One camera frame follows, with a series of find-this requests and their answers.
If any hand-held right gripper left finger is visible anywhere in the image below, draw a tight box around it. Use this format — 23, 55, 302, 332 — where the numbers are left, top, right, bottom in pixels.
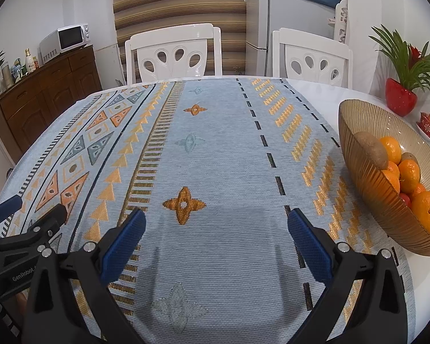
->
21, 208, 147, 344

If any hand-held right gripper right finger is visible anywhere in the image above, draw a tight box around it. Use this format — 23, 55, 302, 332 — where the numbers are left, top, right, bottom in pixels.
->
287, 208, 406, 344

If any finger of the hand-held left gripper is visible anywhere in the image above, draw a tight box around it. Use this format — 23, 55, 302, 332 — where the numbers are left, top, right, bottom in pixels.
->
0, 204, 68, 247
0, 196, 24, 239

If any ribbed amber glass bowl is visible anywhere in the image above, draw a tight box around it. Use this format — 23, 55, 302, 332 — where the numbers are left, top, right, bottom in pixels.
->
338, 99, 430, 257

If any large brown kiwi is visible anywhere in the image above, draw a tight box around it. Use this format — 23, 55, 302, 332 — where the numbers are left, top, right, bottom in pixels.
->
354, 131, 389, 170

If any large orange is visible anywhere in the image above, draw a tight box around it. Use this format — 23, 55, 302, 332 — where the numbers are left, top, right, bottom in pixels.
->
411, 191, 430, 235

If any small brown kiwi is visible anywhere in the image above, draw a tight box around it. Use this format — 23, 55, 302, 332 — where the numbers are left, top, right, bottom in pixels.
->
401, 152, 422, 183

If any brown wooden sideboard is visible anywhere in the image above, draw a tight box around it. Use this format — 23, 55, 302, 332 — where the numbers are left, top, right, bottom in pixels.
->
0, 45, 103, 165

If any blue patterned tablecloth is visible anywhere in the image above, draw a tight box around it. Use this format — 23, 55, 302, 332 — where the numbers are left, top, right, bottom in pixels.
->
0, 77, 414, 344

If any grey canister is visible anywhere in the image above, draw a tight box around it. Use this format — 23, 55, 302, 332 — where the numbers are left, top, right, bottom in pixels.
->
1, 64, 14, 88

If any white bottle with gold cap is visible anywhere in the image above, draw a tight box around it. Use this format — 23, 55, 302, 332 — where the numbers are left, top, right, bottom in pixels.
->
24, 48, 39, 72

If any white low cabinet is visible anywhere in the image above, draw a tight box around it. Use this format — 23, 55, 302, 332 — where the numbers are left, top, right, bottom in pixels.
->
95, 43, 124, 88

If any green plant in red vase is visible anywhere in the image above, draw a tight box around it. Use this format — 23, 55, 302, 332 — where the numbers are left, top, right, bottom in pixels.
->
368, 24, 430, 117

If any white microwave oven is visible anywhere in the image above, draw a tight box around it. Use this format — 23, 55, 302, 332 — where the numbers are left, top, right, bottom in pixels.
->
39, 24, 90, 66

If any white dining chair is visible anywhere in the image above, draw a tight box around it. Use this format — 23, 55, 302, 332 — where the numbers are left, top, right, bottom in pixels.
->
271, 28, 354, 88
125, 23, 223, 85

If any white ornate chair back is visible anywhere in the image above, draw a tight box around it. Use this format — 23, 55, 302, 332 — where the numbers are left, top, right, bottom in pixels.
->
328, 0, 348, 42

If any white refrigerator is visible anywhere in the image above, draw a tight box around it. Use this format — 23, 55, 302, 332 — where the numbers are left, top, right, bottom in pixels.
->
245, 0, 349, 77

